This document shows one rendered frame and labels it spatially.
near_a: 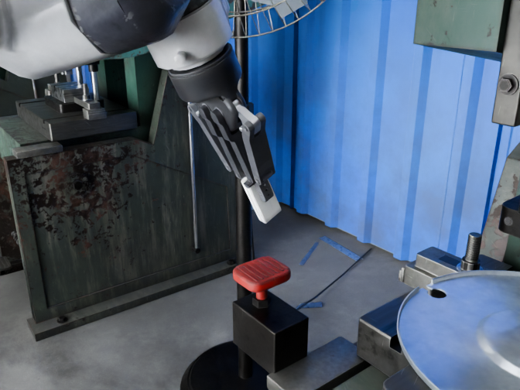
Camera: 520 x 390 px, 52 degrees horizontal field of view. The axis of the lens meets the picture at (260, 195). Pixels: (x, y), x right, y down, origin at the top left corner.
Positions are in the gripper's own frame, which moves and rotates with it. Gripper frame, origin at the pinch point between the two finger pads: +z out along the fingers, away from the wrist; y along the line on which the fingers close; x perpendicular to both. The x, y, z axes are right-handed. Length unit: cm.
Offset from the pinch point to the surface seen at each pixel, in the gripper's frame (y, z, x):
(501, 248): 10.5, 34.9, 32.8
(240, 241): -53, 49, 14
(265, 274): 1.8, 9.2, -5.1
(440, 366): 28.4, 7.2, -3.9
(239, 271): -1.1, 8.4, -7.1
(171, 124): -118, 42, 35
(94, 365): -89, 80, -35
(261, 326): 4.1, 13.6, -9.9
